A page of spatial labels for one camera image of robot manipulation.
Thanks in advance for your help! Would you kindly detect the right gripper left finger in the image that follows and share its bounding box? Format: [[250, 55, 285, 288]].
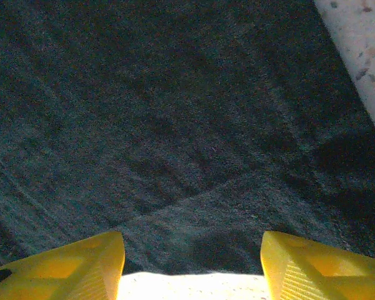
[[0, 230, 126, 300]]

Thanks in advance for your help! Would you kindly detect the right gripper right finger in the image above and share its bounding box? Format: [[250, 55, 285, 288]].
[[260, 230, 375, 300]]

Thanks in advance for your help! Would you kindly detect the black t-shirt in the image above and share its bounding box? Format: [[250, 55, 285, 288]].
[[0, 0, 375, 278]]

